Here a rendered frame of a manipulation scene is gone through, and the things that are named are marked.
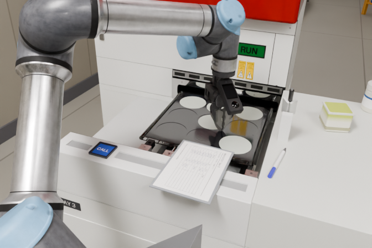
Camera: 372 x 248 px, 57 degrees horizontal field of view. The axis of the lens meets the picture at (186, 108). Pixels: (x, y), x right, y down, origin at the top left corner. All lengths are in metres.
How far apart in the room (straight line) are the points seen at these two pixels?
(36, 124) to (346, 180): 0.71
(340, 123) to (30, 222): 0.86
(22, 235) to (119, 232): 0.52
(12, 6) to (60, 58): 2.07
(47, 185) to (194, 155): 0.37
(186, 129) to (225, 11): 0.47
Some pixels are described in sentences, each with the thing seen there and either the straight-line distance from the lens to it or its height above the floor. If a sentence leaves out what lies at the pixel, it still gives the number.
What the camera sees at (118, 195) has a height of 0.87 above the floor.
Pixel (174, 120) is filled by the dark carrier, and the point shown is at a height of 0.90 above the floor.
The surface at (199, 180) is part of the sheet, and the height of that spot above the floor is 0.97.
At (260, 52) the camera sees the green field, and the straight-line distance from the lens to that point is 1.29.
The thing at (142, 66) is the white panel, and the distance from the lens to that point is 1.47.
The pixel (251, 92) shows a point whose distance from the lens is 1.34.
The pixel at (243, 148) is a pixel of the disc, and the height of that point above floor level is 0.90.
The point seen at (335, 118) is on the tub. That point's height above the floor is 1.01.
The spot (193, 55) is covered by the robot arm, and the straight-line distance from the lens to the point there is 0.93.
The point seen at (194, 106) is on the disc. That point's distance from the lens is 1.29.
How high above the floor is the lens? 1.51
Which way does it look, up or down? 29 degrees down
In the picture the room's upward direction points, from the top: 2 degrees clockwise
